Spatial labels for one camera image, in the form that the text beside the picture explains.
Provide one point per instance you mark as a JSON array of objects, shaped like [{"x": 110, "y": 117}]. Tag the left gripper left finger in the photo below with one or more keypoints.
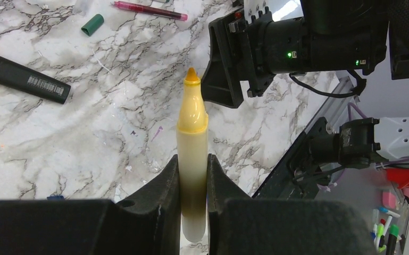
[{"x": 146, "y": 222}]

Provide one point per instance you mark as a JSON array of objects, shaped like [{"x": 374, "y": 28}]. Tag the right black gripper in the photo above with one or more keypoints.
[{"x": 236, "y": 56}]

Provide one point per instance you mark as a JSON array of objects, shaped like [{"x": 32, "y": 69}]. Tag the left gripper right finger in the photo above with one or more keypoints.
[{"x": 239, "y": 224}]

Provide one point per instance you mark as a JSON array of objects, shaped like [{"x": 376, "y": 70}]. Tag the yellow marker pen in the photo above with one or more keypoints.
[{"x": 192, "y": 147}]

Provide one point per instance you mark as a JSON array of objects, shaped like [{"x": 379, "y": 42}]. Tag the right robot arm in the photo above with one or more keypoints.
[{"x": 351, "y": 36}]

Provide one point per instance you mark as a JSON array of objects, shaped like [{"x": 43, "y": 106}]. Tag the pink red pen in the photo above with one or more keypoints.
[{"x": 149, "y": 10}]

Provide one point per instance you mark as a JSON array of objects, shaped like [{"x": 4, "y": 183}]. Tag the green marker cap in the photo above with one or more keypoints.
[{"x": 93, "y": 25}]

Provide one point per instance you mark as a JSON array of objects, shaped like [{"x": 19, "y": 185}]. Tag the orange capped black highlighter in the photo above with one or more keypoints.
[{"x": 21, "y": 78}]

